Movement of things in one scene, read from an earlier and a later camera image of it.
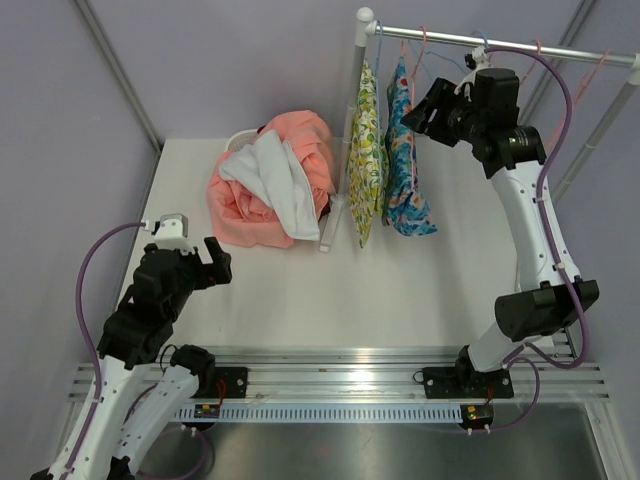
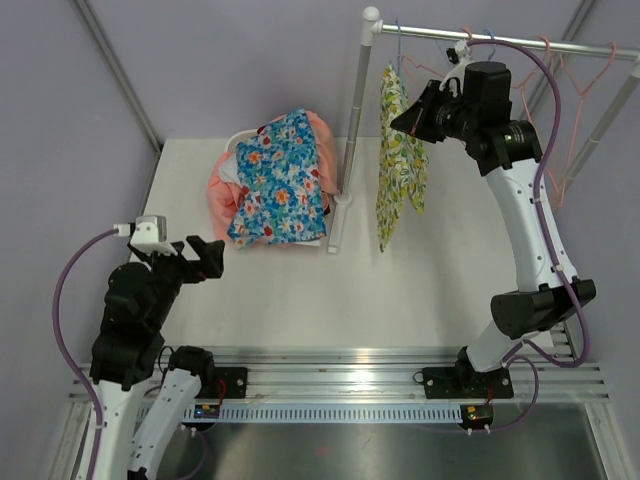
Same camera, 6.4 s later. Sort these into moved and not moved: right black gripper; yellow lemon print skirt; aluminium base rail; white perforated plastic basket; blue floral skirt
Moved: yellow lemon print skirt; blue floral skirt
Not moved: aluminium base rail; right black gripper; white perforated plastic basket
